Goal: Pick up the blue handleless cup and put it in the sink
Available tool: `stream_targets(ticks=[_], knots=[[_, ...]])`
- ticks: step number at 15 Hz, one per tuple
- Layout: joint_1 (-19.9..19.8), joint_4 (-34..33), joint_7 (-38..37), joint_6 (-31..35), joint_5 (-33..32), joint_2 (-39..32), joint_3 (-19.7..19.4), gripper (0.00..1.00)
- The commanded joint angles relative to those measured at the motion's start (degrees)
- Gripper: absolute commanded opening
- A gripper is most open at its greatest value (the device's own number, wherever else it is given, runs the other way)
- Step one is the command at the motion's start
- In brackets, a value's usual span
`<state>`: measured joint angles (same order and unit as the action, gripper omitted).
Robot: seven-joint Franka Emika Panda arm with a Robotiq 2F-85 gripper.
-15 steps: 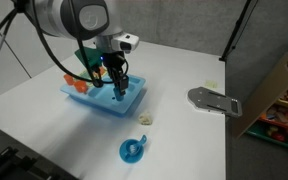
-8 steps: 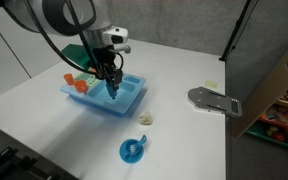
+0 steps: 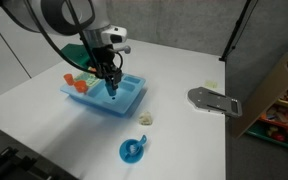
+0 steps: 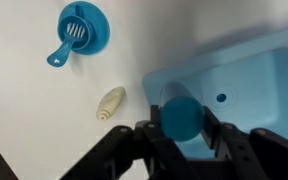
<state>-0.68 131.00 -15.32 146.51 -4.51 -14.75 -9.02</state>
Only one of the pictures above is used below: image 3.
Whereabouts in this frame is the yellow green dish rack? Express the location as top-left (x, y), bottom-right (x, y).
top-left (74, 72), bottom-right (102, 88)

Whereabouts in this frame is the small orange handleless cup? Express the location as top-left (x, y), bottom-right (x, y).
top-left (63, 73), bottom-right (76, 87)

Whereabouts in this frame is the blue dish brush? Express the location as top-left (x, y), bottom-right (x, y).
top-left (123, 134), bottom-right (148, 156)

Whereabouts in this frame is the grey metal mounting plate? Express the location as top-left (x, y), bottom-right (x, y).
top-left (187, 86), bottom-right (243, 118)

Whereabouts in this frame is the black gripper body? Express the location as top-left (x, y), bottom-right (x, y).
top-left (90, 44), bottom-right (124, 80)

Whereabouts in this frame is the blue toy plate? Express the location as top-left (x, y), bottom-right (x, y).
top-left (118, 139), bottom-right (145, 164)

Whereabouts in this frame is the small yellow note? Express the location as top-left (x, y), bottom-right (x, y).
top-left (204, 79), bottom-right (219, 90)

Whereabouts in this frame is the colourful toy shelf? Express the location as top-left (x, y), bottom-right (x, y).
top-left (244, 78), bottom-right (288, 153)

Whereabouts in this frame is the black stand pole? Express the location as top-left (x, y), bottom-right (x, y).
top-left (218, 0), bottom-right (260, 63)

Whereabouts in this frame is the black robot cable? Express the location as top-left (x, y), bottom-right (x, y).
top-left (0, 0), bottom-right (125, 76)

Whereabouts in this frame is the beige sponge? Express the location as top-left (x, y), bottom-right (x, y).
top-left (138, 111), bottom-right (154, 127)

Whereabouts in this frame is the green box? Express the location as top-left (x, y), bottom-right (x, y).
top-left (61, 43), bottom-right (93, 68)

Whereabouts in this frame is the light blue toy sink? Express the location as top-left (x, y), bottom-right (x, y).
top-left (59, 73), bottom-right (147, 118)

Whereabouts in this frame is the black equipment rack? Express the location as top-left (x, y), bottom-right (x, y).
top-left (0, 143), bottom-right (78, 180)

